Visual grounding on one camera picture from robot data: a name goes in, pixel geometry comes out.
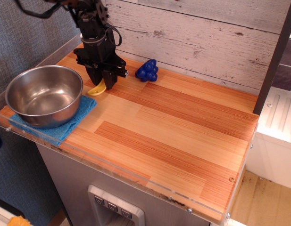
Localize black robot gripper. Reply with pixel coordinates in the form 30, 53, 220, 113
74, 41, 128, 90

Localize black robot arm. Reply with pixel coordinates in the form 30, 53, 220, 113
64, 0, 128, 90

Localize dark right frame post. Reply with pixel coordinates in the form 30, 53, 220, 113
253, 4, 291, 115

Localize white toy sink unit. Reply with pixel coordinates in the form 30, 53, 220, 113
246, 87, 291, 188

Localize grey toy fridge cabinet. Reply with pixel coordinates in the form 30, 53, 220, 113
37, 145, 210, 226

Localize stainless steel bowl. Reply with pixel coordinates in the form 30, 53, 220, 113
5, 65, 83, 129

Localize blue toy grape bunch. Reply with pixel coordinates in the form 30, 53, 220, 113
135, 59, 159, 82

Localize orange object bottom left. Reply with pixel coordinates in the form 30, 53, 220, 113
7, 216, 31, 226

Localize blue folded cloth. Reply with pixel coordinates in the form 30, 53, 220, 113
8, 95, 98, 142

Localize silver dispenser panel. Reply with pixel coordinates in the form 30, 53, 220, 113
88, 185, 145, 226

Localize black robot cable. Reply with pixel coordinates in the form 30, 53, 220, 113
14, 0, 123, 47

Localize clear acrylic table guard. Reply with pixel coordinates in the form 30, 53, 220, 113
0, 89, 258, 222

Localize yellow brush white bristles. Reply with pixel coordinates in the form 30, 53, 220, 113
87, 79, 107, 96

